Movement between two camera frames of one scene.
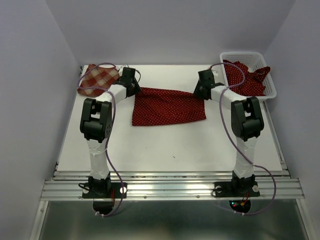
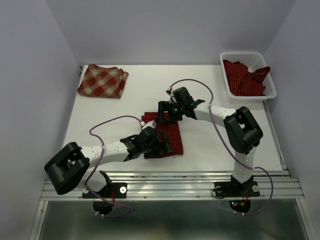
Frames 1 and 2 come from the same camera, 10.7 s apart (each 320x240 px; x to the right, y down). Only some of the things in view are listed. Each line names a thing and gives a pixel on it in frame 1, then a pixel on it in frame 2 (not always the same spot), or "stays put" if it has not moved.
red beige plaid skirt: x=97 y=78 stays put
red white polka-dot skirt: x=154 y=106 → x=172 y=131
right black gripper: x=197 y=91 → x=164 y=106
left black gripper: x=137 y=87 → x=167 y=146
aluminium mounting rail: x=67 y=185 stays put
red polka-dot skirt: x=242 y=82 stays put
